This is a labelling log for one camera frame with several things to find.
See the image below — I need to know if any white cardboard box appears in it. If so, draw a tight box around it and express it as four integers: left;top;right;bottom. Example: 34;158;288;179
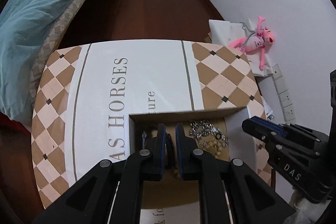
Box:
130;107;257;210

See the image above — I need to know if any white plastic bag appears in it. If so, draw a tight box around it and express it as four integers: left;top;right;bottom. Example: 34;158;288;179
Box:
262;98;274;122

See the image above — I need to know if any blue duvet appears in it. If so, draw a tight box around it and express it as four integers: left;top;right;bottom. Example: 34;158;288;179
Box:
1;0;72;124

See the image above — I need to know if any black smart band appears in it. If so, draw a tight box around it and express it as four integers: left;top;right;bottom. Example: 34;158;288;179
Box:
141;131;175;170

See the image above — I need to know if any bed with patterned mattress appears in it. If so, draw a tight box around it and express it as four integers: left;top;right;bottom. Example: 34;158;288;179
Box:
30;0;85;108

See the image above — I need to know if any wooden bead bracelet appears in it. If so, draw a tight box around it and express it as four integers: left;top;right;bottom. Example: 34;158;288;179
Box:
174;139;228;179

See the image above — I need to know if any white power strip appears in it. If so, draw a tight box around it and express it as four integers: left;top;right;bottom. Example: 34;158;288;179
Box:
272;64;296;124

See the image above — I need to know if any pink panther plush toy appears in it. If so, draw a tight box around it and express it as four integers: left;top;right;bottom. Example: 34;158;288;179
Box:
229;16;276;71

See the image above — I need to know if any patterned tablecloth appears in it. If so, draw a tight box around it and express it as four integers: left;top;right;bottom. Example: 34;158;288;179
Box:
33;40;265;206

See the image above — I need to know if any silver chain bracelet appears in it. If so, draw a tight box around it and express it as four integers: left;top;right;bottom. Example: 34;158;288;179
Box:
188;120;228;147

